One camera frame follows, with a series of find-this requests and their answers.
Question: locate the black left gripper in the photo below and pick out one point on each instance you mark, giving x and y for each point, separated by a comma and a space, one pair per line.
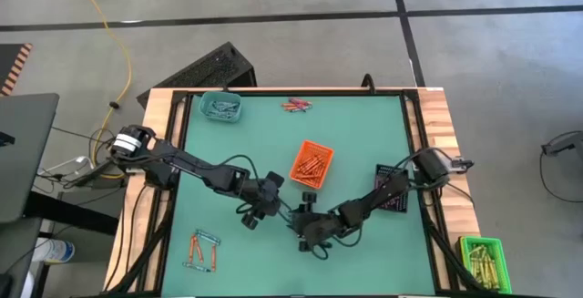
264, 198

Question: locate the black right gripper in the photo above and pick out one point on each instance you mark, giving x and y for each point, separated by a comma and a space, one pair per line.
321, 225

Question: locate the teal plastic bin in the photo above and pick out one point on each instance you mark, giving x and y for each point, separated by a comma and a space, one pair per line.
203, 106

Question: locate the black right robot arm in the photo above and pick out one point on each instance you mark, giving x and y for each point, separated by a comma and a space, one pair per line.
387, 193

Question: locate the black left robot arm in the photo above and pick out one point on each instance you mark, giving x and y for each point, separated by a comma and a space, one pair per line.
200, 170

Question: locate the orange plastic basket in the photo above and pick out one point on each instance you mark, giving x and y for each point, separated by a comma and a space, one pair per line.
296, 170

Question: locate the teal table mat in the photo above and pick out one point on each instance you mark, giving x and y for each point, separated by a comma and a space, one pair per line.
255, 252

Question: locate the black plastic basket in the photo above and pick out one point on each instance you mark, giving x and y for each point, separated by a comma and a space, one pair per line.
381, 169

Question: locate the black perforated computer case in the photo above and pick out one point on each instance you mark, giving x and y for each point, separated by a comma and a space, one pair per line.
205, 68

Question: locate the yellow crayon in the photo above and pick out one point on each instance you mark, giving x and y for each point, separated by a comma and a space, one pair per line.
492, 266
483, 261
478, 280
473, 257

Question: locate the green plastic basket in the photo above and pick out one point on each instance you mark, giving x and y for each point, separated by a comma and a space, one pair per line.
496, 239

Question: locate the black desk base bar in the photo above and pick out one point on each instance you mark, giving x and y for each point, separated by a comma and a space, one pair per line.
73, 211

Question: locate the white bottle with blue label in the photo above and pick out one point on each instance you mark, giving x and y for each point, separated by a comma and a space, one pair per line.
54, 250

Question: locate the grey desk surface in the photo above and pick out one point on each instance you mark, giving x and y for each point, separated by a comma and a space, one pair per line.
27, 152
18, 252

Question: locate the orange striped floor mat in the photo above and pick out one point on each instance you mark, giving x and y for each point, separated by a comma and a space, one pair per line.
11, 65

